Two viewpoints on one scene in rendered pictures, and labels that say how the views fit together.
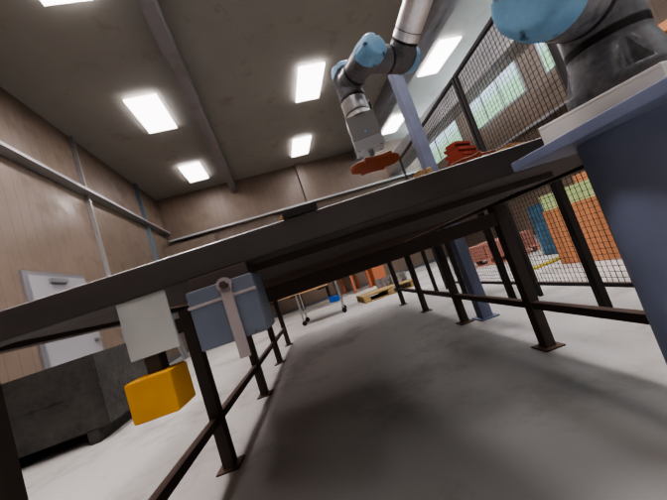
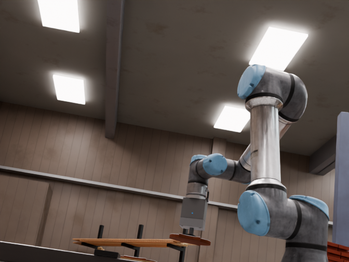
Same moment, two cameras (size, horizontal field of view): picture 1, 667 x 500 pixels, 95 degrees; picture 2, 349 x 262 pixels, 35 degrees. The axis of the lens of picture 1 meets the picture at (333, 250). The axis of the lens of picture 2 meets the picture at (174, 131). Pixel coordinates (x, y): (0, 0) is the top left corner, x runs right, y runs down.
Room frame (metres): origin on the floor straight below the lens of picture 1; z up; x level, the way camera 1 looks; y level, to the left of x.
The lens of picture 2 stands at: (-1.13, -0.35, 0.71)
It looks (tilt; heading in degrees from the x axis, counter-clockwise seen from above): 20 degrees up; 8
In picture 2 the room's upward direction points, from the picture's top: 9 degrees clockwise
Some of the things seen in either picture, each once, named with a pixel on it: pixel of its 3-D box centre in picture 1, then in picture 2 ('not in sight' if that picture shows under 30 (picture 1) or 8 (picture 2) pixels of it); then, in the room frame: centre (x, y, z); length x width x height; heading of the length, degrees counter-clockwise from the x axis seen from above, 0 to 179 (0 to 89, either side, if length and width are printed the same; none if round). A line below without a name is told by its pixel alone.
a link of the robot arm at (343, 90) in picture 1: (347, 83); (199, 171); (0.88, -0.20, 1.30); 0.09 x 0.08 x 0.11; 28
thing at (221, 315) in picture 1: (233, 312); not in sight; (0.65, 0.24, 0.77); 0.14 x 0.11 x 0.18; 94
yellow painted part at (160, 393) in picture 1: (151, 353); not in sight; (0.63, 0.42, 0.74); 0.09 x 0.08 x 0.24; 94
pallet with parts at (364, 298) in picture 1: (383, 286); not in sight; (6.92, -0.81, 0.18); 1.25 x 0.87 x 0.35; 102
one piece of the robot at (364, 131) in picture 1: (365, 133); (195, 213); (0.89, -0.20, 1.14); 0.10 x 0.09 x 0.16; 174
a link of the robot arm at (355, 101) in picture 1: (356, 107); (197, 191); (0.88, -0.20, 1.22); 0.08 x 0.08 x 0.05
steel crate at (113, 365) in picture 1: (73, 400); not in sight; (3.27, 3.11, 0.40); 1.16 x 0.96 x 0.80; 102
